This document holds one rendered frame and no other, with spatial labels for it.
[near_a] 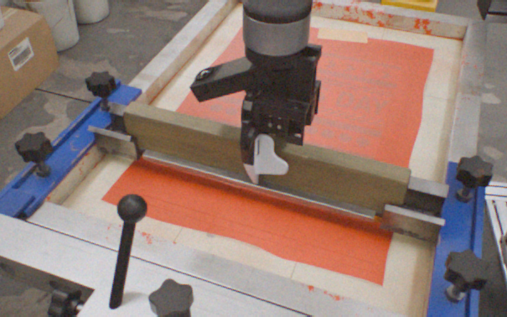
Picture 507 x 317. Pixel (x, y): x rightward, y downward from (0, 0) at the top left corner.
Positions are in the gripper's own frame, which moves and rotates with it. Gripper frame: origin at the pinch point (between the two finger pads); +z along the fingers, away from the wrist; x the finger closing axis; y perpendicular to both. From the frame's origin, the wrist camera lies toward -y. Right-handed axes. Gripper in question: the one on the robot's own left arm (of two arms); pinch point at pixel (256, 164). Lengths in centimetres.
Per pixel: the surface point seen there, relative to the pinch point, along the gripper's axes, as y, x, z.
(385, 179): 17.6, -1.5, -4.7
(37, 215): -24.5, -17.7, 1.8
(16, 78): -159, 102, 89
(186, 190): -9.8, -3.8, 5.3
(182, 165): -10.6, -2.7, 1.4
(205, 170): -7.0, -2.5, 1.3
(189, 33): -26.7, 33.0, 1.9
